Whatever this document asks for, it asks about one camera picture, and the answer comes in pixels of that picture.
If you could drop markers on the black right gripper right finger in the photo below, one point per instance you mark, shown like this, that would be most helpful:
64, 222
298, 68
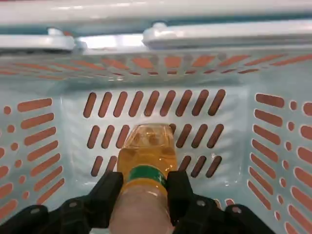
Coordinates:
180, 192

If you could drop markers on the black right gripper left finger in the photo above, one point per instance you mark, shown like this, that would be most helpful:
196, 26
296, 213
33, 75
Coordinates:
104, 192

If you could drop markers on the juice bottle with white cap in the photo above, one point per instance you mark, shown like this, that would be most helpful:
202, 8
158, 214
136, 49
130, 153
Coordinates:
146, 156

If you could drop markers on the light blue plastic basket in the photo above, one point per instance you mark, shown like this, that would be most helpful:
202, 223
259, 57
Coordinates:
243, 109

